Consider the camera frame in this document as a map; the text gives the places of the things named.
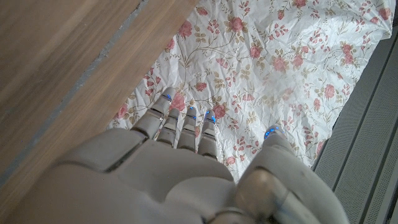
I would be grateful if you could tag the floral print backdrop cloth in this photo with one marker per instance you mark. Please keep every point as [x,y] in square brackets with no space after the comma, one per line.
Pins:
[264,62]

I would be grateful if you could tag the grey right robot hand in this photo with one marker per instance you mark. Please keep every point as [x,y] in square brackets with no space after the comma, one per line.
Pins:
[155,186]

